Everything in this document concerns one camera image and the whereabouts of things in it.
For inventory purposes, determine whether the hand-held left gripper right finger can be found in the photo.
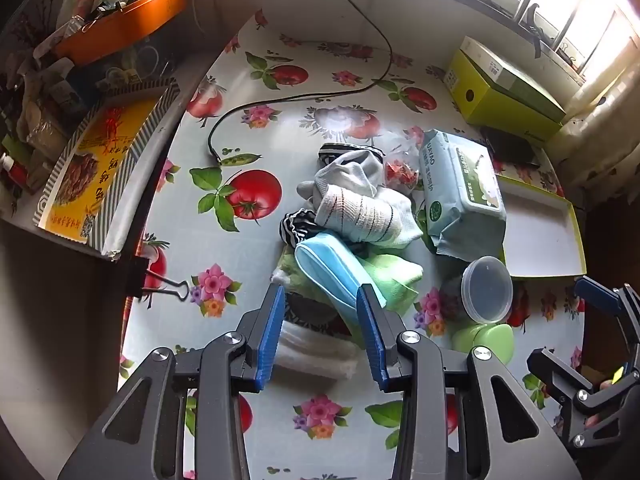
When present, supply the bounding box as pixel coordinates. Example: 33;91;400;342
356;284;583;480

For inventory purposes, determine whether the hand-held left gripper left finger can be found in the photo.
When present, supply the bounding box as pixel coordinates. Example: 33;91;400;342
57;284;287;480

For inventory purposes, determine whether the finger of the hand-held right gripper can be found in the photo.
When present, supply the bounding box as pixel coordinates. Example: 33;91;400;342
527;347;640;448
574;276;640;361

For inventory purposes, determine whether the white towel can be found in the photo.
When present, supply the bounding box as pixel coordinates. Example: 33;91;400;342
276;320;359;382

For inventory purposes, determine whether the bright green microfibre cloth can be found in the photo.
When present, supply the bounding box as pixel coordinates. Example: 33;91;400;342
359;255;423;318

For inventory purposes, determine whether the yellow-green box lid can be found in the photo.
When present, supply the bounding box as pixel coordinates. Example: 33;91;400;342
492;174;587;281

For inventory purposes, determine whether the blue face mask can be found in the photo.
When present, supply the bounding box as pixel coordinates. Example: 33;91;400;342
295;234;388;318

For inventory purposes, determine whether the black and white striped sock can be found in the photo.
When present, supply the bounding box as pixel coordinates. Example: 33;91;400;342
279;209;327;249
319;143;387;162

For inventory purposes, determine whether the white sock with thin stripes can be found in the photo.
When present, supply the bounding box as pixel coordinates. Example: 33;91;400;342
314;185;406;244

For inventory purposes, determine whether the clear bag with red contents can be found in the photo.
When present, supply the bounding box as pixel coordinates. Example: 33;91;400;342
381;132;427;194

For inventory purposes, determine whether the grey sock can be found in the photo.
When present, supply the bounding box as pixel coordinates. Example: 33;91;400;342
296;151;386;211

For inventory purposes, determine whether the clear round plastic container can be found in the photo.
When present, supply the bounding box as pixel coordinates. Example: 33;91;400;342
440;256;514;325

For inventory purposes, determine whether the green round container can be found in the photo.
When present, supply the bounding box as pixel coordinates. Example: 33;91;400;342
451;322;516;367

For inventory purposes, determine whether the black binder clip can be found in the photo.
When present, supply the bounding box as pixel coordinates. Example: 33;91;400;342
125;257;191;304

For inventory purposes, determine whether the black phone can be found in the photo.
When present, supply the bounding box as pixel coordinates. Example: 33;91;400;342
481;127;542;167

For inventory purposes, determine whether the cream curtain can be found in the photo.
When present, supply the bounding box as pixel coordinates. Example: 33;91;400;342
545;67;640;206

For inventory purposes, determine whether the wet wipes pack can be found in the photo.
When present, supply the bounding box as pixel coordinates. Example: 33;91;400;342
419;129;507;261

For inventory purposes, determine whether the yellow-green cardboard box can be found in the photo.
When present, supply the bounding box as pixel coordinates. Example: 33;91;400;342
445;47;566;144

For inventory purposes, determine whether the floral tablecloth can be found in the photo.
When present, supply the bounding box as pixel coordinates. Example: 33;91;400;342
117;7;588;480

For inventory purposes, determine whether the white and green flat box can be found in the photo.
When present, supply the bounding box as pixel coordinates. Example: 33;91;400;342
459;36;567;124

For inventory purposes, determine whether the yellow printed box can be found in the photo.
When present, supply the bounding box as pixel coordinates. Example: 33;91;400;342
32;79;181;262

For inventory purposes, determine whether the heap of packets and bottles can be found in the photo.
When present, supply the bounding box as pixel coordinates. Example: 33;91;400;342
0;0;176;196

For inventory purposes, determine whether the orange plastic tray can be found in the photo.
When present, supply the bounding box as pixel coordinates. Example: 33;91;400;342
52;0;189;66

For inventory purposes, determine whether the black cable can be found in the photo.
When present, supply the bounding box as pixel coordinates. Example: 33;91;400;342
207;0;394;164

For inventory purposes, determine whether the black window handle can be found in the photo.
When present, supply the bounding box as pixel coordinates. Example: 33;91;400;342
522;2;548;58

